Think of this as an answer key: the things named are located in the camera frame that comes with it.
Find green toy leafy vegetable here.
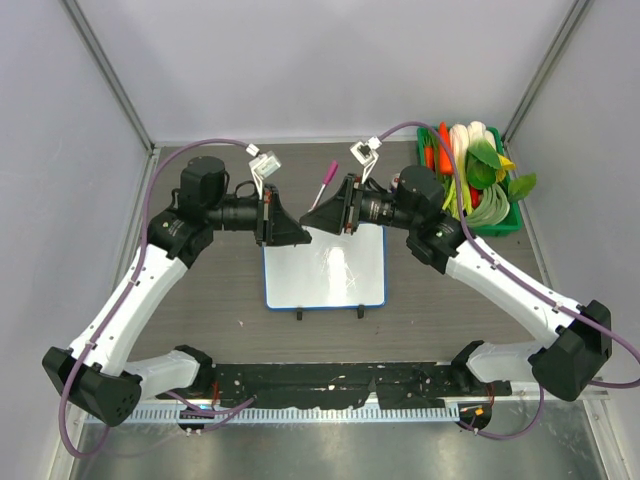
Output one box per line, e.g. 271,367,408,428
465,138,537,203

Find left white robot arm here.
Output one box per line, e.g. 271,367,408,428
42,152,311,427

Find small orange toy carrot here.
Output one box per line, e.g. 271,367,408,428
423,145,436,171

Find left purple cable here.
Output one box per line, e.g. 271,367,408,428
57,138,261,459

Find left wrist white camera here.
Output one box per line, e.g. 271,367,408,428
245,143,281,198

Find green plastic tray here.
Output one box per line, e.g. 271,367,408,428
417,127,522,237

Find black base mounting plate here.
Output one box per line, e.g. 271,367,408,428
176,362,512,410

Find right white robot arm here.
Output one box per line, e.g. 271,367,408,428
301,165,611,401

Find white slotted cable duct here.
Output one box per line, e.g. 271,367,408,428
85,403,461,425

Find pale green toy beans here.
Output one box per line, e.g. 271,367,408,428
466,184,511,228

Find blue framed whiteboard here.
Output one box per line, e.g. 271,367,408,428
263,224,388,311

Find magenta capped marker pen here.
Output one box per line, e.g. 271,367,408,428
310,160,339,210

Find large orange toy carrot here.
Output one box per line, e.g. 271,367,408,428
438,122,454,176

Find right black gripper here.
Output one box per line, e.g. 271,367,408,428
301,173,419,236

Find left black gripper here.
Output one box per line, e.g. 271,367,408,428
206,183,311,247

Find wrist white camera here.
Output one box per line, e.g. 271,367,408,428
245,143,281,198
349,136,382,183

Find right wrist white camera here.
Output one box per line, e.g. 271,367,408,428
349,136,382,183

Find blue silver energy drink can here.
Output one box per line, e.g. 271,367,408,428
389,173,400,193

